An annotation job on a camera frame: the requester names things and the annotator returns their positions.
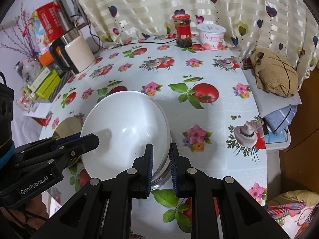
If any heart-patterned cream curtain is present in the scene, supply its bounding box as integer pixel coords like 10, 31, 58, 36
77, 0, 318, 83

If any red-lidded sauce jar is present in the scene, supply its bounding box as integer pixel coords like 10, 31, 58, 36
172, 14, 192, 48

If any round wooden coaster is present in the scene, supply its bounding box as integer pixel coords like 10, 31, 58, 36
52, 117, 83, 138

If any black power cable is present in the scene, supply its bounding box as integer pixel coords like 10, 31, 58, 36
72, 15, 177, 53

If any orange small box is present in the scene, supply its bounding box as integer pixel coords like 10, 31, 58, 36
38, 50, 58, 66

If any tan burlap bag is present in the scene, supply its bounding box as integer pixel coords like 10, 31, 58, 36
250, 48, 298, 98

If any colourful plaid cloth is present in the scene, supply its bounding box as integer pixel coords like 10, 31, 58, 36
266, 202, 316, 237

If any blue folded cloth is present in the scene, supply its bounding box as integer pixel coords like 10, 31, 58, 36
264, 105, 297, 133

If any floral plastic tablecloth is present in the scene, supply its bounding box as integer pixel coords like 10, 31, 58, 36
38, 35, 268, 239

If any white electric kettle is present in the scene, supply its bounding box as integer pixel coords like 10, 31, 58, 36
49, 27, 96, 74

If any white ceramic plate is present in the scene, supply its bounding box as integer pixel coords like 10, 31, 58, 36
81, 91, 171, 181

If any grey folded cloth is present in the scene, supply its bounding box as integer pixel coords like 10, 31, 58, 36
243, 69, 302, 118

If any green yellow box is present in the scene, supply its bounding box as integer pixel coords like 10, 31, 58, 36
35, 70, 61, 99

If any steel bowl under plate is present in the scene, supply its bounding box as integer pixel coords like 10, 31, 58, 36
151, 151, 170, 190

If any white yogurt tub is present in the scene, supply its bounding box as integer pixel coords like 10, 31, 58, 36
196, 23, 226, 51

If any red packaging box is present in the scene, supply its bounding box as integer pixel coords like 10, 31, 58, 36
34, 2, 65, 45

